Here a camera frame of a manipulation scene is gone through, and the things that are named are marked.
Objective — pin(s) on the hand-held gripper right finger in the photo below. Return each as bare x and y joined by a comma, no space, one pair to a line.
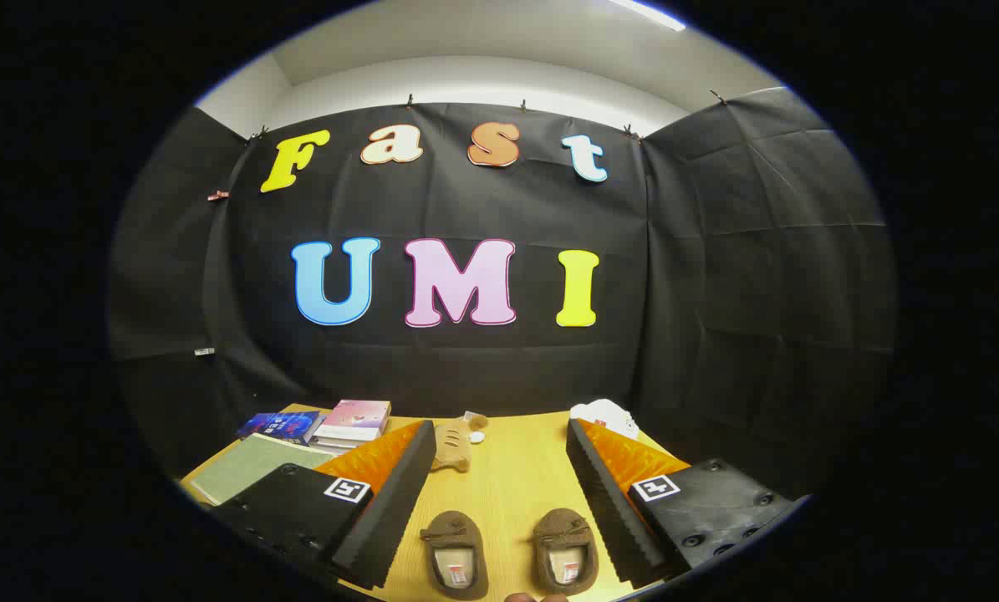
603,510

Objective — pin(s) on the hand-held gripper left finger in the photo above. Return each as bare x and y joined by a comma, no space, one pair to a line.
395,510

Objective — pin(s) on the brown fuzzy shoe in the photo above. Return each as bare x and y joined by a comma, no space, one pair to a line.
564,528
453,535

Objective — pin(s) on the green fabric storage box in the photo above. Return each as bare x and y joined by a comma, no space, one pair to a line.
252,468

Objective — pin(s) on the tan plush toy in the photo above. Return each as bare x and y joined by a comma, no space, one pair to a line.
453,447

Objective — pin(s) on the white-edged book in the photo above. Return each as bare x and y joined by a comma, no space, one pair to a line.
332,449
340,441

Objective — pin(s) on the white pouch with red label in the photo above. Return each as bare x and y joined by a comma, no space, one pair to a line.
608,414

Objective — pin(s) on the pink cover book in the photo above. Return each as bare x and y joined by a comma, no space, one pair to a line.
355,416

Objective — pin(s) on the blue cover book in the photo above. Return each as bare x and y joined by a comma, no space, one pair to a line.
286,425

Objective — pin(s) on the black backdrop cloth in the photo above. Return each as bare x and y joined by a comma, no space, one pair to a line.
716,293

